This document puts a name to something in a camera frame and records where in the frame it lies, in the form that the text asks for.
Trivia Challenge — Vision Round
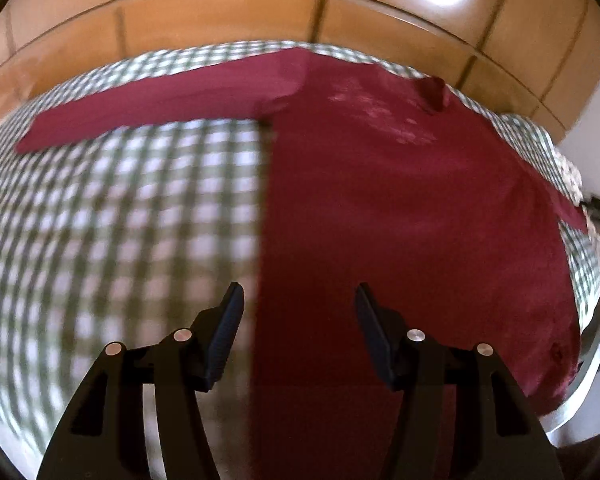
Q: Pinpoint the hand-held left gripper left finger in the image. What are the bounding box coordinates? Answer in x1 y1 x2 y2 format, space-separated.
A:
36 281 246 480

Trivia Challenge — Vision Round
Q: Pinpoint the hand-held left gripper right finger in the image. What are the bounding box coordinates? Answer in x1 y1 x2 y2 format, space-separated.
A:
355 281 566 480

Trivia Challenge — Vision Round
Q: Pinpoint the dark red long-sleeve shirt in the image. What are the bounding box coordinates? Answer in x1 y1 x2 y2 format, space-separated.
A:
16 47 588 480

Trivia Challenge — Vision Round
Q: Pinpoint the green white checkered bed sheet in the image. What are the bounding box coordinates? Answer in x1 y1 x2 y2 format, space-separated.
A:
0 40 600 480

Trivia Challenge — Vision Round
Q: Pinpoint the white bed base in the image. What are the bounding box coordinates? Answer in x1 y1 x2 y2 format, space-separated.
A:
540 305 600 448

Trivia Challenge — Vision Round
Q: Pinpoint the patterned white cloth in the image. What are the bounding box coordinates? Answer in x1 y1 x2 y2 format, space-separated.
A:
550 142 587 207

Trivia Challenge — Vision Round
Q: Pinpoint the wooden wardrobe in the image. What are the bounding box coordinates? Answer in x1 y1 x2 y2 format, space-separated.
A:
0 0 600 147

